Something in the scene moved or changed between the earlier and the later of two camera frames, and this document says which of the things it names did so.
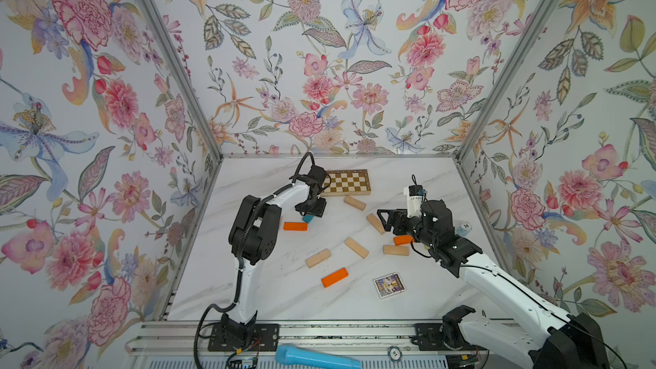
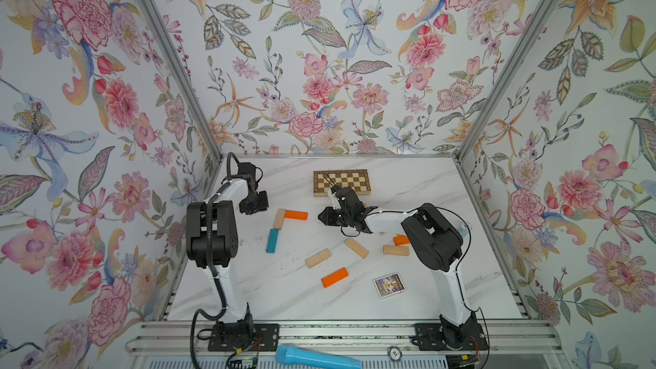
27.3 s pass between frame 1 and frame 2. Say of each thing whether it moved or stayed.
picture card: stayed
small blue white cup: stayed
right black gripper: moved
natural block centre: stayed
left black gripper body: moved
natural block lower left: stayed
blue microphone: stayed
